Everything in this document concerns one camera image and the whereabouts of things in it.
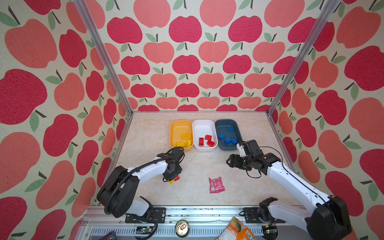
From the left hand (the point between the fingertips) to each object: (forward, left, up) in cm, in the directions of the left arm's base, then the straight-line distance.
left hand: (180, 174), depth 88 cm
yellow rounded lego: (+21, +1, +1) cm, 21 cm away
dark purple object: (-29, +30, +3) cm, 42 cm away
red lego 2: (-3, +2, +1) cm, 4 cm away
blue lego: (+23, -31, +2) cm, 39 cm away
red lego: (+21, -20, +1) cm, 29 cm away
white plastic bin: (+35, -14, +1) cm, 38 cm away
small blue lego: (+27, -28, +2) cm, 39 cm away
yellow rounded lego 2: (+20, -5, +3) cm, 21 cm away
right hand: (+3, -31, +10) cm, 33 cm away
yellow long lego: (+27, -3, +2) cm, 27 cm away
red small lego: (+26, -19, +1) cm, 32 cm away
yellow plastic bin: (+32, +1, -2) cm, 32 cm away
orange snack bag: (-28, -27, +2) cm, 39 cm away
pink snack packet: (-7, -21, +1) cm, 22 cm away
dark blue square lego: (+33, -36, +2) cm, 48 cm away
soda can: (-28, -2, +11) cm, 30 cm away
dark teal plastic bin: (+28, -34, +2) cm, 44 cm away
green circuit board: (-27, +17, -2) cm, 32 cm away
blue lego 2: (+23, -36, +2) cm, 43 cm away
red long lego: (+22, -13, +2) cm, 26 cm away
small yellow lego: (-4, +5, 0) cm, 7 cm away
